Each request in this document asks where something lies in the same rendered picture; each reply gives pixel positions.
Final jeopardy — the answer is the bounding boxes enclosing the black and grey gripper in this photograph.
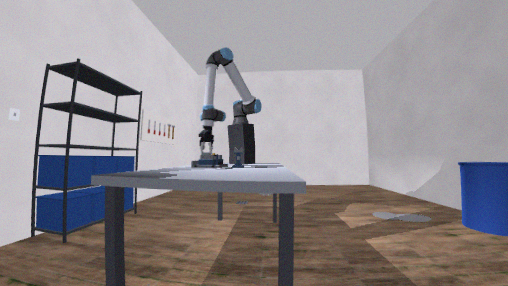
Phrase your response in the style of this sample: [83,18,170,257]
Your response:
[199,126,214,155]

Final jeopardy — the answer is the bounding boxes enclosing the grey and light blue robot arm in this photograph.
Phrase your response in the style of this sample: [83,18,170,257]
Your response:
[200,48,262,127]

